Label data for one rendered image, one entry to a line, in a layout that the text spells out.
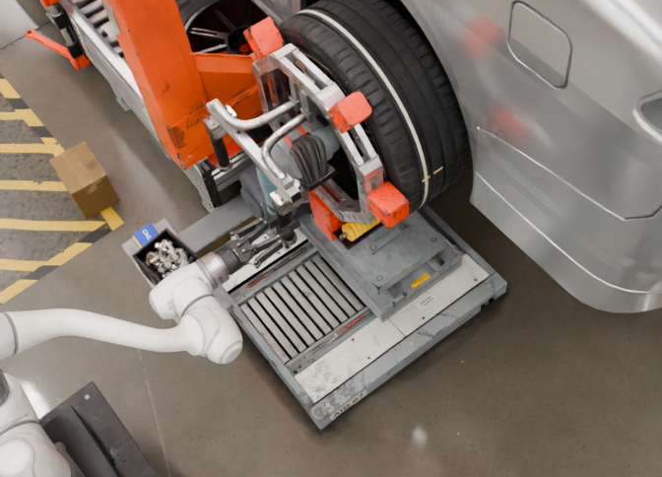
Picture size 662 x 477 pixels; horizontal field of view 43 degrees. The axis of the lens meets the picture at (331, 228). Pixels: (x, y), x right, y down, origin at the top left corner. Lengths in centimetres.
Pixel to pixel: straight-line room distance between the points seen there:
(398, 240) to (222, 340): 104
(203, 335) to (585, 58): 108
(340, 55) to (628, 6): 83
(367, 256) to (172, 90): 88
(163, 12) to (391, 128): 74
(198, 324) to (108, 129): 187
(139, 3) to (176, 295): 80
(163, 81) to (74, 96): 148
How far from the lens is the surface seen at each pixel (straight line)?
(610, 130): 173
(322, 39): 221
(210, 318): 210
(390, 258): 290
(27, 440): 242
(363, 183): 222
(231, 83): 277
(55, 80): 413
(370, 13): 227
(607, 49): 163
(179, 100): 266
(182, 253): 261
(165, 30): 248
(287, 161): 232
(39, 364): 327
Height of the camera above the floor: 269
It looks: 56 degrees down
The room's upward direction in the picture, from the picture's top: 10 degrees counter-clockwise
